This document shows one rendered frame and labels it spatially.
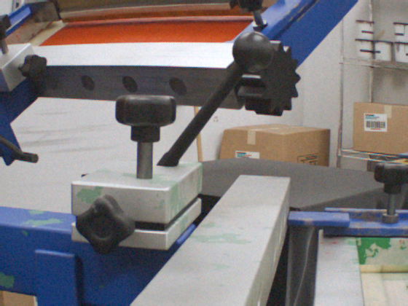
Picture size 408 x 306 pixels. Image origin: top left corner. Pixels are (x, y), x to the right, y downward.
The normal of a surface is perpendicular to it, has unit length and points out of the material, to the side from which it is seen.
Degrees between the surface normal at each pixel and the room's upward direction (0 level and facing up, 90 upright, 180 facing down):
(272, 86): 90
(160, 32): 32
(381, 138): 91
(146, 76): 122
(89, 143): 90
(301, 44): 90
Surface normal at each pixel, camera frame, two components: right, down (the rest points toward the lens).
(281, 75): 0.78, 0.09
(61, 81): -0.55, 0.58
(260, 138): -0.55, 0.05
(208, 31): -0.30, -0.81
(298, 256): 0.18, 0.14
